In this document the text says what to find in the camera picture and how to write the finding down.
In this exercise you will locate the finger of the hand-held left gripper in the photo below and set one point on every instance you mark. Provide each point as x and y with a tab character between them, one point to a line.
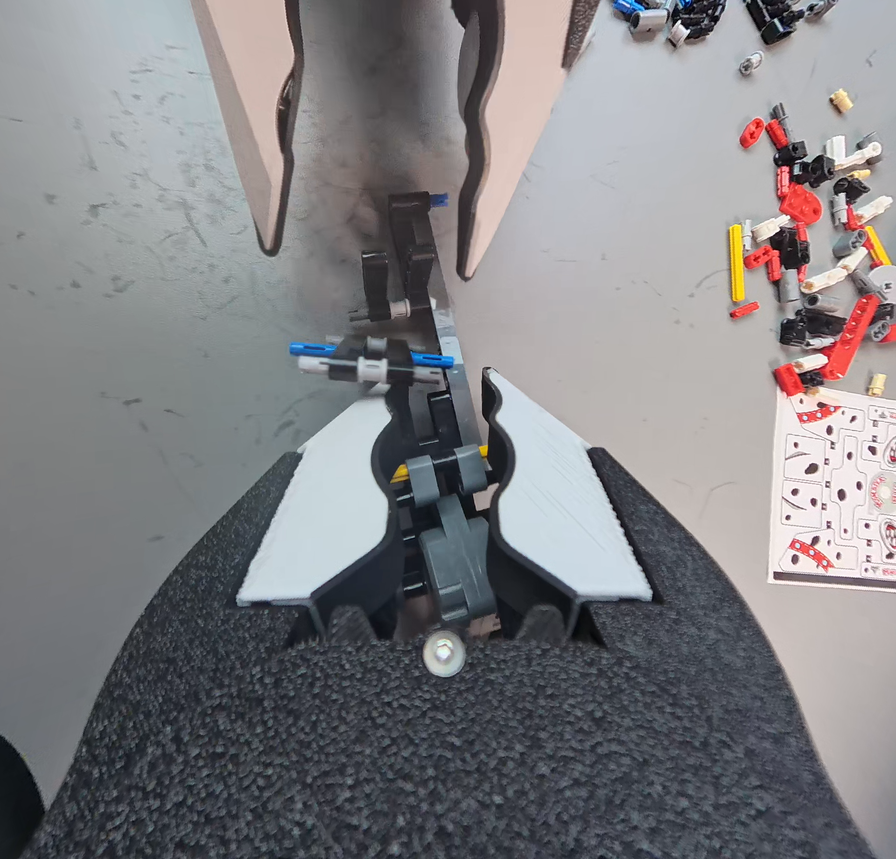
521	68
238	68

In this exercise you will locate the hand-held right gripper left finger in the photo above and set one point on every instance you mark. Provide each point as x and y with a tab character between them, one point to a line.
315	523

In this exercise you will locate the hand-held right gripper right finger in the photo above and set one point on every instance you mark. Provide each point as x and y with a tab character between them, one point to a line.
560	495

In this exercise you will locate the black technic model assembly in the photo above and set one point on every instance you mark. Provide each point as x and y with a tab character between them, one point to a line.
409	243

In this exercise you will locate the pile of blue black pins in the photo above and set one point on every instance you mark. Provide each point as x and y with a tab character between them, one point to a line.
700	6

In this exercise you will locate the small grey connector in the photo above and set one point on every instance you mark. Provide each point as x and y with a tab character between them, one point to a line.
751	62

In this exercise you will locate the red rounded liftarm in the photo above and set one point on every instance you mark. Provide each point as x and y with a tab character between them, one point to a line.
753	132

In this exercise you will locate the small red connector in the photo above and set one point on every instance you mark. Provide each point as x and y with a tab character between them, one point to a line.
745	309

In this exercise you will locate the tan pin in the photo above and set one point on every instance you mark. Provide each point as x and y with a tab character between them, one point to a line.
842	100
877	384

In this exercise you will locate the white sticker sheet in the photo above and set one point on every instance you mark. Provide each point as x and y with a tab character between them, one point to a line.
833	495

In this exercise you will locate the yellow technic axle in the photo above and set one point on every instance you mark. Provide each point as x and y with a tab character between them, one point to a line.
736	264

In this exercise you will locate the pile of red white pieces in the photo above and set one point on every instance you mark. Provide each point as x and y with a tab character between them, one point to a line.
798	204

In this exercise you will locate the person's black clothing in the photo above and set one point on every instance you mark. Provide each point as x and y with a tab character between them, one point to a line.
14	803

